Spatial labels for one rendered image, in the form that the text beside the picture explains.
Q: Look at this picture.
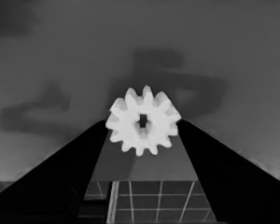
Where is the small white toothed gear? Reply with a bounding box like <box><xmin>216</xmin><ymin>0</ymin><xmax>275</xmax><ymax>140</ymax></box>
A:
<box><xmin>105</xmin><ymin>85</ymin><xmax>182</xmax><ymax>157</ymax></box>

